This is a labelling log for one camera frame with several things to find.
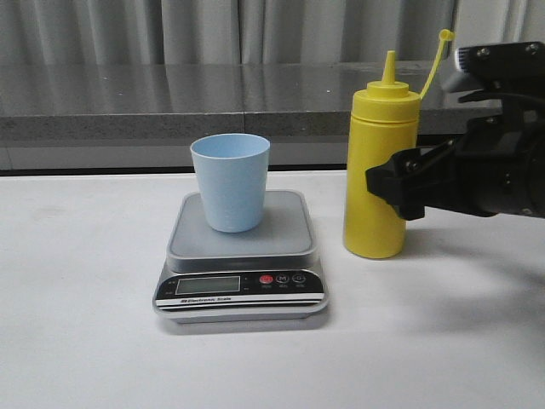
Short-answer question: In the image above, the light blue plastic cup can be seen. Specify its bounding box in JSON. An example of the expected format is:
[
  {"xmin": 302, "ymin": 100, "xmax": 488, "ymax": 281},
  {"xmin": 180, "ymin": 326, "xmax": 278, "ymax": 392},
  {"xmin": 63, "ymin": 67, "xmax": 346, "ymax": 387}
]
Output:
[{"xmin": 190, "ymin": 133, "xmax": 271, "ymax": 233}]

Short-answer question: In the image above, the grey curtain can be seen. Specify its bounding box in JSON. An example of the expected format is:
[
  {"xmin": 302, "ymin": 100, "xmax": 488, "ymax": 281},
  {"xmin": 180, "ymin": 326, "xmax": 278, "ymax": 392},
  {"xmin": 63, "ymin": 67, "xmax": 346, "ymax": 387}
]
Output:
[{"xmin": 1, "ymin": 1, "xmax": 544, "ymax": 65}]

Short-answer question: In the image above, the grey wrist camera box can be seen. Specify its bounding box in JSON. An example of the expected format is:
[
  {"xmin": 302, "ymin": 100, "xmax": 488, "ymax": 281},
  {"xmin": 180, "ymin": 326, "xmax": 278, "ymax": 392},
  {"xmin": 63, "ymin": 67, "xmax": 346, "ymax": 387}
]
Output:
[{"xmin": 439, "ymin": 41, "xmax": 544, "ymax": 93}]

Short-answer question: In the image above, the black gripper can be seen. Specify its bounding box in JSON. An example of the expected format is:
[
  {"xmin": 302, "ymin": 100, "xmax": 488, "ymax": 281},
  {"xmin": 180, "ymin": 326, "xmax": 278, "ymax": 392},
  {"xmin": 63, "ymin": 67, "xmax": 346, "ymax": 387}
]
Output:
[{"xmin": 379, "ymin": 91, "xmax": 544, "ymax": 221}]

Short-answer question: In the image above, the silver electronic kitchen scale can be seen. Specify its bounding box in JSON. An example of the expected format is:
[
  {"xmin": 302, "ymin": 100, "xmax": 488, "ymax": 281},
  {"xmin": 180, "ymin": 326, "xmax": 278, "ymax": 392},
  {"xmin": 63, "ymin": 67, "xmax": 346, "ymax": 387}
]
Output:
[{"xmin": 152, "ymin": 190, "xmax": 329, "ymax": 324}]

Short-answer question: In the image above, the grey stone counter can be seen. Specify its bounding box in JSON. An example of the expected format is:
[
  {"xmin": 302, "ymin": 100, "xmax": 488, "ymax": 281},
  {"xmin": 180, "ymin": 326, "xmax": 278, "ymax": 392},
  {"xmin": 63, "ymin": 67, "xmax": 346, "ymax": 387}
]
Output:
[{"xmin": 0, "ymin": 59, "xmax": 545, "ymax": 171}]

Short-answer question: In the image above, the yellow squeeze bottle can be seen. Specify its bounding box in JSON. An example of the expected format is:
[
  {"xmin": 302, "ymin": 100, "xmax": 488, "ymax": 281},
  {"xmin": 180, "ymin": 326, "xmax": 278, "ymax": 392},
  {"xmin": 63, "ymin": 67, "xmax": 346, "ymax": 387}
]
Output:
[{"xmin": 343, "ymin": 29, "xmax": 455, "ymax": 259}]

